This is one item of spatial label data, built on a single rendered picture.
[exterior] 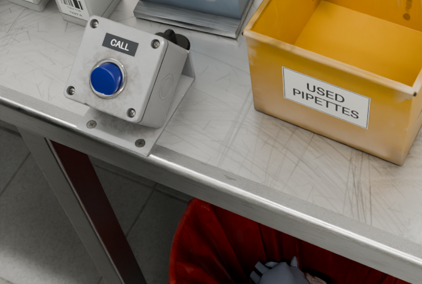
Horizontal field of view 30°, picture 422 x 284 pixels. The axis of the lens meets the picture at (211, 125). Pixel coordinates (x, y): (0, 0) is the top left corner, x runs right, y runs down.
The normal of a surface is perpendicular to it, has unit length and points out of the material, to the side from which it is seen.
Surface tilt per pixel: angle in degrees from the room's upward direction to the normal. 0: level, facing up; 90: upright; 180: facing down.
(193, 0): 90
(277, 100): 90
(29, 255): 0
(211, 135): 0
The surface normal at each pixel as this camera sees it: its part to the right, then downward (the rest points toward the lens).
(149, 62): -0.32, -0.10
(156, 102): 0.89, 0.32
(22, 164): -0.11, -0.55
